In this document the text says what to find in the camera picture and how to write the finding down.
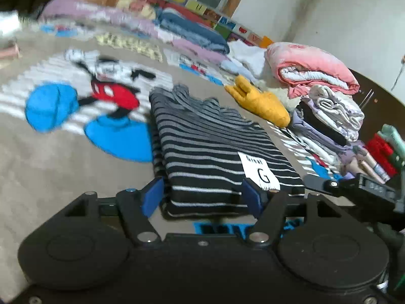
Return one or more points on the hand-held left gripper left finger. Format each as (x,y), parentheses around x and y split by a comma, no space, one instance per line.
(152,196)

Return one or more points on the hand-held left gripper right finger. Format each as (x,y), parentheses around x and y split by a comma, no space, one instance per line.
(253,198)

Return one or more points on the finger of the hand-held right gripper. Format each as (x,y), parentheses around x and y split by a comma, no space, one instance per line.
(329,185)

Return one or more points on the black white striped shirt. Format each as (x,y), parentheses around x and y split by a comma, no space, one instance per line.
(205,152)

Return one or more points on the pastel printed garment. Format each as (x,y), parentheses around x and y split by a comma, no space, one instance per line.
(364,164)

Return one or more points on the red knitted garment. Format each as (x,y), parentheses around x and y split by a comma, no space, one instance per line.
(379,152)

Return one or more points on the green folded garment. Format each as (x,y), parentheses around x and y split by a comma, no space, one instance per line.
(395,142)

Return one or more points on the black folded garment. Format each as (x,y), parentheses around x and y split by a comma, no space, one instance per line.
(319,122)

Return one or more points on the lavender folded garment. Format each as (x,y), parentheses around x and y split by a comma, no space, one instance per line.
(297,122)

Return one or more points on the white grey patterned folded cloth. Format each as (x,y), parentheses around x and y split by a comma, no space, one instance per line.
(338,110)

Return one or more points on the dark brown wooden furniture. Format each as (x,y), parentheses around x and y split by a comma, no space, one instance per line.
(379,101)

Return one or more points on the grey cartoon printed blanket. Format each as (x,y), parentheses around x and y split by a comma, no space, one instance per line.
(47,171)

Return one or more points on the pink folded quilt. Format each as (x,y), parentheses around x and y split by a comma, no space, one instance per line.
(303,60)

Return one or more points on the yellow patterned cloth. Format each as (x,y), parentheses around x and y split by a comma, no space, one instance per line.
(129,42)

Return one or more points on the blue denim garment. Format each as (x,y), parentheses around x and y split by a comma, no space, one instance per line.
(193,31)

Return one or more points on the colourful foam mat panel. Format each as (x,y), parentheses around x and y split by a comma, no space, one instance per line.
(227,27)

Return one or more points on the purple floral quilt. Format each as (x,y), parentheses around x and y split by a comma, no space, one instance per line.
(95,9)

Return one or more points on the peach fleece blanket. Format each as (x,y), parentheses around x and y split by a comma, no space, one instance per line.
(110,0)

